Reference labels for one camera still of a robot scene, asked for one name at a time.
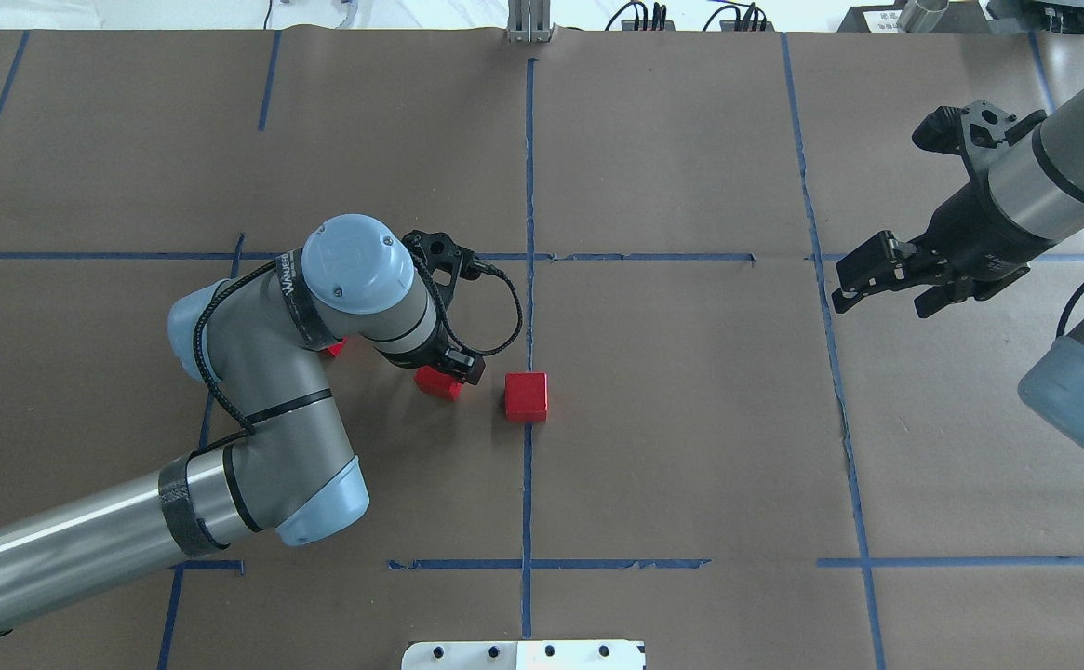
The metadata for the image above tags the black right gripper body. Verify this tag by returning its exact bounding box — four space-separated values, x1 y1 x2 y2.
913 180 1031 283

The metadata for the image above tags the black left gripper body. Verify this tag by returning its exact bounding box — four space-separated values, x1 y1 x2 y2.
376 317 463 370

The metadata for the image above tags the red block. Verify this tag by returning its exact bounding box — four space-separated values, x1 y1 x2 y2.
503 370 549 423
413 368 463 402
322 338 347 359

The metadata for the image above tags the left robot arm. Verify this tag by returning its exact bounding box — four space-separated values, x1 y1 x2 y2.
0 212 504 637

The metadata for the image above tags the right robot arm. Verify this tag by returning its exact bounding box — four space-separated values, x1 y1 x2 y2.
831 88 1084 449

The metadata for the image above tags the metal cup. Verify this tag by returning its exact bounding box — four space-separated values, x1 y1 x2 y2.
896 0 950 34

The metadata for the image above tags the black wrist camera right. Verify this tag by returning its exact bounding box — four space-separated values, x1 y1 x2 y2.
911 100 1048 181

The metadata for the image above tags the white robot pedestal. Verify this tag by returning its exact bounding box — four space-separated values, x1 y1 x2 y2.
400 639 648 669

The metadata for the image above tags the aluminium frame post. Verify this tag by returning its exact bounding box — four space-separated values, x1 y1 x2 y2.
506 0 554 44

